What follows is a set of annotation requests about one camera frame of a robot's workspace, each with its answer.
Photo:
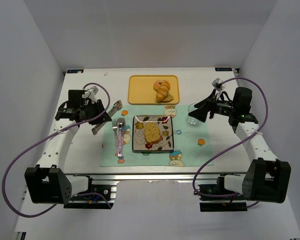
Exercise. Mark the yellow plastic tray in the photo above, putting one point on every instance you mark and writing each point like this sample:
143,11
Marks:
141,89

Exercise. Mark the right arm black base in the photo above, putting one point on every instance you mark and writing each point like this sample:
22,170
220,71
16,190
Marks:
219,199

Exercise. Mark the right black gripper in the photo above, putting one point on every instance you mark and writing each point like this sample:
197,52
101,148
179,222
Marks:
210,105

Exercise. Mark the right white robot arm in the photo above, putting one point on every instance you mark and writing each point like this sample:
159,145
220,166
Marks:
267,178

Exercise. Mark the orange striped bread roll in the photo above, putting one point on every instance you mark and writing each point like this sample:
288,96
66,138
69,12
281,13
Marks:
162,91

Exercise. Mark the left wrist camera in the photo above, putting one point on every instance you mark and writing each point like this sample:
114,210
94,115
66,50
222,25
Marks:
90,93

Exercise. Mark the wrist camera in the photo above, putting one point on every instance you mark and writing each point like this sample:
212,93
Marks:
218,85
90,93

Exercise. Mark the pink handled spoon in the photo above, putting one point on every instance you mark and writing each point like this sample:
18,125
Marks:
120,156

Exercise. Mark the large seeded bread slice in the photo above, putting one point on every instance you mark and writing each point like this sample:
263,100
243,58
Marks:
152,133

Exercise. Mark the metal serving tongs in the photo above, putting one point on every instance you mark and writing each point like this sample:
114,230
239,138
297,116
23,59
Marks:
116,107

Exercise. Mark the clear drinking glass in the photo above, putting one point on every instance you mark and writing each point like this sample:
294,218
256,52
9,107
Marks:
191,120

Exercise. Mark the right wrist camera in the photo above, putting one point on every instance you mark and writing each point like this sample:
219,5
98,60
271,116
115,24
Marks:
218,85

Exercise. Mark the small seeded bread slice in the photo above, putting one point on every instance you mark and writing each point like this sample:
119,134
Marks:
167,99

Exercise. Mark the square floral ceramic plate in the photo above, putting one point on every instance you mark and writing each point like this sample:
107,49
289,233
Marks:
165,125

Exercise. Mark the green cartoon placemat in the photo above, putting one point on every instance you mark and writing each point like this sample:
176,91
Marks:
192,145

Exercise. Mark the aluminium table frame rail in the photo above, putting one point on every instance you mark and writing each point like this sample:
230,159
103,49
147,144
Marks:
114,178

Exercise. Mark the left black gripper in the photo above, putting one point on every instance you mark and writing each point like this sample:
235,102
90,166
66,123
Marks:
97,110

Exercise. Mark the pink glazed donut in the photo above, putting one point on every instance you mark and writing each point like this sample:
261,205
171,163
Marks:
157,84

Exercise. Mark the pink handled fork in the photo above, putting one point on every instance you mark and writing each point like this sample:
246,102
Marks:
115,130

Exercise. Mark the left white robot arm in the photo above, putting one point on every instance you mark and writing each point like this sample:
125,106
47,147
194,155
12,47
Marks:
46,181

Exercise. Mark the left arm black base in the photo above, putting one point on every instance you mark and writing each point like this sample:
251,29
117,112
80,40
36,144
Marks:
101,195

